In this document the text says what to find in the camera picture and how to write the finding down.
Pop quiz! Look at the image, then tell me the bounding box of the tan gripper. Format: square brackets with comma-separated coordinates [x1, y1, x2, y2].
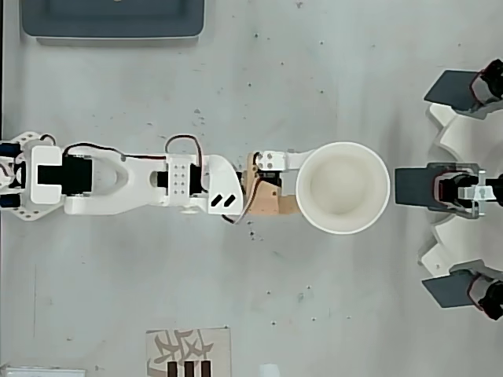
[242, 148, 315, 216]

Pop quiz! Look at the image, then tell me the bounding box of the black paper cup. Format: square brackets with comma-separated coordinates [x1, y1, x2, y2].
[295, 141, 391, 236]

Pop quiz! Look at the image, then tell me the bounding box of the gray dispenser paddle unit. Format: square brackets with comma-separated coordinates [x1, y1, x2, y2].
[423, 58, 503, 119]
[420, 258, 503, 321]
[395, 161, 503, 219]

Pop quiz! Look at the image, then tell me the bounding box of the white dispenser machine base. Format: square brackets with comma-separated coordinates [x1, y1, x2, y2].
[417, 102, 503, 284]

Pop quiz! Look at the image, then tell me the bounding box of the gray plastic tray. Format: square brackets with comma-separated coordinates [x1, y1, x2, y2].
[19, 0, 206, 44]

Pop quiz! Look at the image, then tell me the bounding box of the white flat box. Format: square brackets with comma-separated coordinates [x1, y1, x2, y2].
[0, 365, 86, 377]

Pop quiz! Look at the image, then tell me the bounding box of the gripper servo cable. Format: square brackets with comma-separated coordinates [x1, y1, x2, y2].
[222, 152, 264, 227]

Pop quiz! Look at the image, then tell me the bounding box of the arm servo cable loop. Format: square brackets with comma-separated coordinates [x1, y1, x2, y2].
[164, 135, 208, 194]

